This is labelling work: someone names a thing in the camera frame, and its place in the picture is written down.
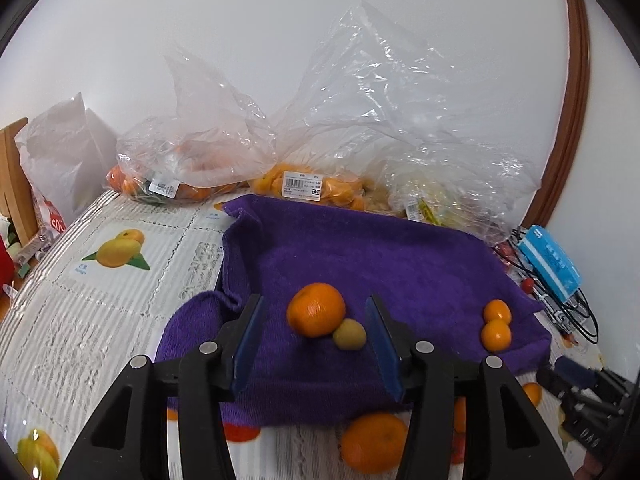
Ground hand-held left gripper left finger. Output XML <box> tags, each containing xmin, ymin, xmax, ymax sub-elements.
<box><xmin>57</xmin><ymin>294</ymin><xmax>264</xmax><ymax>480</ymax></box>

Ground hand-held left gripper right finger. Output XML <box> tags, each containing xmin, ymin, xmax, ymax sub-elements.
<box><xmin>365</xmin><ymin>295</ymin><xmax>573</xmax><ymax>480</ymax></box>

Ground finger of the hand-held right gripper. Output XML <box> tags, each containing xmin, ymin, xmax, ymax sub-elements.
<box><xmin>555</xmin><ymin>356</ymin><xmax>601</xmax><ymax>386</ymax></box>
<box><xmin>537</xmin><ymin>367</ymin><xmax>583</xmax><ymax>401</ymax></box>

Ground small yellow-green fruit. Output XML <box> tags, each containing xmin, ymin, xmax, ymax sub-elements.
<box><xmin>332</xmin><ymin>318</ymin><xmax>367</xmax><ymax>352</ymax></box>

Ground purple towel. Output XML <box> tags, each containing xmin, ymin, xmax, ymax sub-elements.
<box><xmin>155</xmin><ymin>195</ymin><xmax>551</xmax><ymax>428</ymax></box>

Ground blue tissue box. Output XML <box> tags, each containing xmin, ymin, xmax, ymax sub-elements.
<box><xmin>517</xmin><ymin>225</ymin><xmax>583</xmax><ymax>303</ymax></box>

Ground clear bag of red fruit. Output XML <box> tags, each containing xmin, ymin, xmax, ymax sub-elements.
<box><xmin>492</xmin><ymin>240</ymin><xmax>523</xmax><ymax>276</ymax></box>

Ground clear bag of yellow fruit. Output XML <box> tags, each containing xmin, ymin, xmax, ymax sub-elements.
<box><xmin>367</xmin><ymin>150</ymin><xmax>543</xmax><ymax>241</ymax></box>

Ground clear bag of kumquats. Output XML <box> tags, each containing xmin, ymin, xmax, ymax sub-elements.
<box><xmin>247</xmin><ymin>0</ymin><xmax>501</xmax><ymax>213</ymax></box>

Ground clear bag of persimmons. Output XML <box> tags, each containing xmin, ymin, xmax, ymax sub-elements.
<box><xmin>116</xmin><ymin>55</ymin><xmax>281</xmax><ymax>206</ymax></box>

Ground pile of small packets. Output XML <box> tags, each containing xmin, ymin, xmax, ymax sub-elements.
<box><xmin>0</xmin><ymin>217</ymin><xmax>56</xmax><ymax>301</ymax></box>

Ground white plastic bag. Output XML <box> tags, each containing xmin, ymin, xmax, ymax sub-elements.
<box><xmin>15</xmin><ymin>92</ymin><xmax>121</xmax><ymax>241</ymax></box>

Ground wooden furniture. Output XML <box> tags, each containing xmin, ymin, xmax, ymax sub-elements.
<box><xmin>0</xmin><ymin>117</ymin><xmax>40</xmax><ymax>246</ymax></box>

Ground black cables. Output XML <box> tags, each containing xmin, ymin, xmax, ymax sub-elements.
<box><xmin>500</xmin><ymin>227</ymin><xmax>601</xmax><ymax>346</ymax></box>

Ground brown door frame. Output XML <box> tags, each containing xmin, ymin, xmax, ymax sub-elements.
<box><xmin>520</xmin><ymin>0</ymin><xmax>591</xmax><ymax>231</ymax></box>

